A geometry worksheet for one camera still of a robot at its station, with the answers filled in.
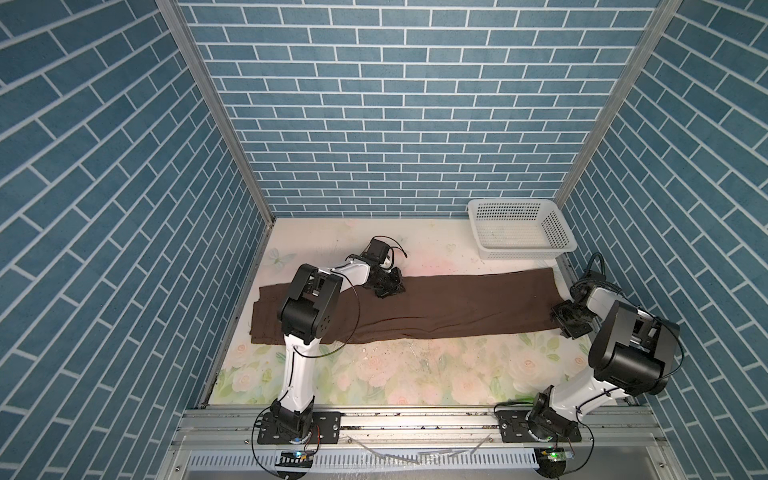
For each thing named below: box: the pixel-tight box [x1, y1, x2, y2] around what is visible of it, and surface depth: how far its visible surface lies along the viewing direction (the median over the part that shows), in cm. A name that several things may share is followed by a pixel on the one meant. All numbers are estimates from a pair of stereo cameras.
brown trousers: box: [250, 268, 561, 345], surface depth 96 cm
